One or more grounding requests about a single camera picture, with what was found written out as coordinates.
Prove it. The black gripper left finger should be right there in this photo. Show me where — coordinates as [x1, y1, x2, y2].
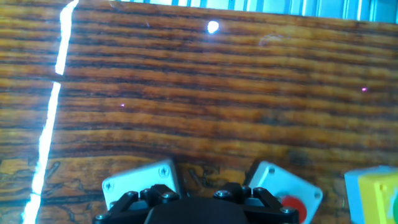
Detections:
[92, 184, 181, 224]

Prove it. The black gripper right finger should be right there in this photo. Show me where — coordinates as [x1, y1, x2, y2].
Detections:
[212, 182, 300, 224]

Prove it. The grey box large red button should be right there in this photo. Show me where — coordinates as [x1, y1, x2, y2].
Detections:
[244, 160, 324, 224]

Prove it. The grey box small red button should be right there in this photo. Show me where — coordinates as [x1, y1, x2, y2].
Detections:
[101, 158, 183, 211]

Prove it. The yellow box green button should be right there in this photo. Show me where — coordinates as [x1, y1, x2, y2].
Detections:
[343, 164, 398, 224]

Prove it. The brown wooden board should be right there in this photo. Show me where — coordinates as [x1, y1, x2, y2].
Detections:
[0, 0, 398, 224]

